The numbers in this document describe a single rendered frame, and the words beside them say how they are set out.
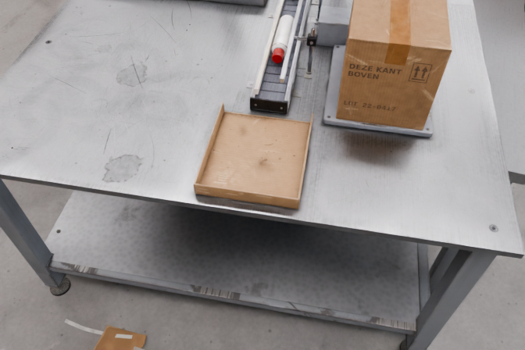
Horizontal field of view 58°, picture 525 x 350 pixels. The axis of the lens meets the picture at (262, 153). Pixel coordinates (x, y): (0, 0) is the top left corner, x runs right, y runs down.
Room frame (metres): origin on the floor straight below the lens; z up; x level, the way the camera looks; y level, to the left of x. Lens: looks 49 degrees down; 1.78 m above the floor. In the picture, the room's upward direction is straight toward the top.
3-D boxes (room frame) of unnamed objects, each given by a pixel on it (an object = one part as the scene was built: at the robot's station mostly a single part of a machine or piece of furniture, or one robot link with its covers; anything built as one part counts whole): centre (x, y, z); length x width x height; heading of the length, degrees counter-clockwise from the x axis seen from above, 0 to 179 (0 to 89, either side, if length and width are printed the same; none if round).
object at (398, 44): (1.07, -0.35, 0.99); 0.30 x 0.24 x 0.27; 169
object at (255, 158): (0.83, 0.01, 0.85); 0.30 x 0.26 x 0.04; 170
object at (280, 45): (1.24, -0.06, 0.91); 0.20 x 0.05 x 0.05; 169
